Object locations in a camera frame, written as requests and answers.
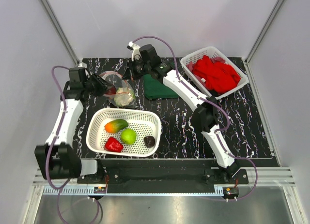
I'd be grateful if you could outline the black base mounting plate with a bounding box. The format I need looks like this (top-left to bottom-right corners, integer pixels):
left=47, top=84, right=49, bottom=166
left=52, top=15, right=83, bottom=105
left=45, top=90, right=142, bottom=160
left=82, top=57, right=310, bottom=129
left=77, top=159, right=249, bottom=194

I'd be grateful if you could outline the green fake apple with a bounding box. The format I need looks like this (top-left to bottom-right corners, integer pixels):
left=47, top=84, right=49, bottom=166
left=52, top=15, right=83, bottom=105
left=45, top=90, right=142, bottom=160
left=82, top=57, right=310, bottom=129
left=121, top=129, right=137, bottom=145

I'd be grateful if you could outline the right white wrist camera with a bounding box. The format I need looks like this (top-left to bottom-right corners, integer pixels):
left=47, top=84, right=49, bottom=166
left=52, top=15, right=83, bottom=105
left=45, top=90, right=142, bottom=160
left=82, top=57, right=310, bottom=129
left=127, top=42, right=141, bottom=61

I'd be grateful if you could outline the white basket with clothes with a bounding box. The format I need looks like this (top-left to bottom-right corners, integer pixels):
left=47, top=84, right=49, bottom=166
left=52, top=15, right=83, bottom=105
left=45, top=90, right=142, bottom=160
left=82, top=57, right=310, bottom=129
left=180, top=46, right=248, bottom=100

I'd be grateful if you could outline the red garment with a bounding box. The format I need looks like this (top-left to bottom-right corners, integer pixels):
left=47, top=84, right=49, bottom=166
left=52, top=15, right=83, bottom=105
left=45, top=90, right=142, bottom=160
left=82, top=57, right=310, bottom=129
left=193, top=55, right=241, bottom=96

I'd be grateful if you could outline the orange fake mango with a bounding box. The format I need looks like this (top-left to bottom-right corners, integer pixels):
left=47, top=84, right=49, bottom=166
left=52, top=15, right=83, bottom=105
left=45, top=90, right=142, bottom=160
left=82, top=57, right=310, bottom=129
left=104, top=119, right=128, bottom=134

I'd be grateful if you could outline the red fake pepper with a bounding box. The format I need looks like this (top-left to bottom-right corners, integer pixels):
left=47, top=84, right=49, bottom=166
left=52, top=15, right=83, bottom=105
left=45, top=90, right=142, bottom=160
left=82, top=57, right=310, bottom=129
left=104, top=137, right=124, bottom=153

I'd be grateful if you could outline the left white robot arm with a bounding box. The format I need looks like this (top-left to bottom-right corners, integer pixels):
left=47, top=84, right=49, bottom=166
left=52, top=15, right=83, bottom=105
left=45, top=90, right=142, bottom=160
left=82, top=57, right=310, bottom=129
left=34, top=65, right=113, bottom=183

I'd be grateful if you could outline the white perforated empty basket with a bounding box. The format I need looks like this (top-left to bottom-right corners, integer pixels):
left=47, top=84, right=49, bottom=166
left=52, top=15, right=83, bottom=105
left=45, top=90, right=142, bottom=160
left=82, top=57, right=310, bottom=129
left=86, top=108, right=161, bottom=157

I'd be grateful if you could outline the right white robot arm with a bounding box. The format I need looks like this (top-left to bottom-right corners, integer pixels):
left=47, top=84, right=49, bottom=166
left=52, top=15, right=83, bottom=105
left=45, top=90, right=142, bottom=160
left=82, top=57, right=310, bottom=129
left=124, top=42, right=241, bottom=184

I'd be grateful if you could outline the dark red fake apple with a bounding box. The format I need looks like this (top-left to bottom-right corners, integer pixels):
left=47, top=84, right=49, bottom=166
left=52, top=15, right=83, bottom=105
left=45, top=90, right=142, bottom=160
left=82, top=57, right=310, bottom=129
left=105, top=87, right=116, bottom=96

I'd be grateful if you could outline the dark brown fake fruit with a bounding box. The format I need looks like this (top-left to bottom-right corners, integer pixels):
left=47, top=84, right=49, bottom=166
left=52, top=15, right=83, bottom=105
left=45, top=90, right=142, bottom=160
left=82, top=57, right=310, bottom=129
left=143, top=135, right=155, bottom=148

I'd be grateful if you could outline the green folded cloth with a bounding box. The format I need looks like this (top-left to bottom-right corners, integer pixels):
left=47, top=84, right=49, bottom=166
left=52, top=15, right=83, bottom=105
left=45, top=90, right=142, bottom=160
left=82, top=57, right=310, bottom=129
left=143, top=75, right=179, bottom=100

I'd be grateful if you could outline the pink cloth in basket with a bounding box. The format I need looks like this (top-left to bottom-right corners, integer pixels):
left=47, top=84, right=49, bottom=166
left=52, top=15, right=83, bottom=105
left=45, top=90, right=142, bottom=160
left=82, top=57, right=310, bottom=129
left=186, top=62, right=205, bottom=83

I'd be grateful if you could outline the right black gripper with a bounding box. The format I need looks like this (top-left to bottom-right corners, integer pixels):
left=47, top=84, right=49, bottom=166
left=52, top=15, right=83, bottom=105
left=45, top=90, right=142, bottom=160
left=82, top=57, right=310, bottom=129
left=122, top=58, right=150, bottom=82

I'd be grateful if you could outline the clear zip top bag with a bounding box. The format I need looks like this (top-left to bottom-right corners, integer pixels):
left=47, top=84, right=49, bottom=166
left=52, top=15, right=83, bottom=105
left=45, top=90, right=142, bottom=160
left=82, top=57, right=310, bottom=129
left=99, top=71, right=136, bottom=108

